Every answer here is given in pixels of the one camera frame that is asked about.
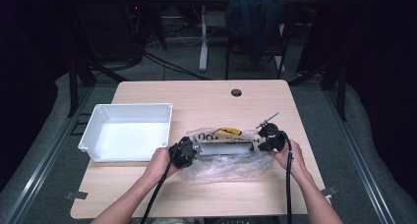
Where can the translucent plastic bag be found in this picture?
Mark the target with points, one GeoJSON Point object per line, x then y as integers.
{"type": "Point", "coordinates": [223, 168]}

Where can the white plastic tray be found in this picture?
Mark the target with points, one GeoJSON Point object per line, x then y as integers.
{"type": "Point", "coordinates": [128, 139]}

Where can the dark jacket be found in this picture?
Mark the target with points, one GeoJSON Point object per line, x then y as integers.
{"type": "Point", "coordinates": [254, 17]}

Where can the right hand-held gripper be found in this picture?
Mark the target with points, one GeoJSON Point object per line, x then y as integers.
{"type": "Point", "coordinates": [273, 137]}

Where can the person's right hand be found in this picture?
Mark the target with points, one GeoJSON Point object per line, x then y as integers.
{"type": "Point", "coordinates": [296, 161]}

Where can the white desk leg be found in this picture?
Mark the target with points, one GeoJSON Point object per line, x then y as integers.
{"type": "Point", "coordinates": [203, 47]}

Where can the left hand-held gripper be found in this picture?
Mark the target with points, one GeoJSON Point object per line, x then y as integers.
{"type": "Point", "coordinates": [183, 152]}

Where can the black chair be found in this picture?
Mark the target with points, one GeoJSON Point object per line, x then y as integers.
{"type": "Point", "coordinates": [285, 37]}

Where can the aluminium floor rail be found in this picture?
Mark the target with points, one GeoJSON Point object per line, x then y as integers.
{"type": "Point", "coordinates": [42, 165]}
{"type": "Point", "coordinates": [360, 161]}

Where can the yellow banana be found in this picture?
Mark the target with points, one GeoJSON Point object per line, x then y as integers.
{"type": "Point", "coordinates": [227, 131]}

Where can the grey tape strip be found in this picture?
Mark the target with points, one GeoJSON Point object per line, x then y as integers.
{"type": "Point", "coordinates": [77, 195]}
{"type": "Point", "coordinates": [329, 191]}

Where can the dark grey oblong pack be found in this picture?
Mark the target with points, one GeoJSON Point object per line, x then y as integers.
{"type": "Point", "coordinates": [226, 148]}

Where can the person's left hand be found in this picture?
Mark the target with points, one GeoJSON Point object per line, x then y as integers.
{"type": "Point", "coordinates": [160, 166]}

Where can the black metal stand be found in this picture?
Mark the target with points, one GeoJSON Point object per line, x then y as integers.
{"type": "Point", "coordinates": [341, 93]}
{"type": "Point", "coordinates": [73, 86]}

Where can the round table grommet hole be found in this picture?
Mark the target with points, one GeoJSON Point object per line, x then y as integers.
{"type": "Point", "coordinates": [236, 93]}

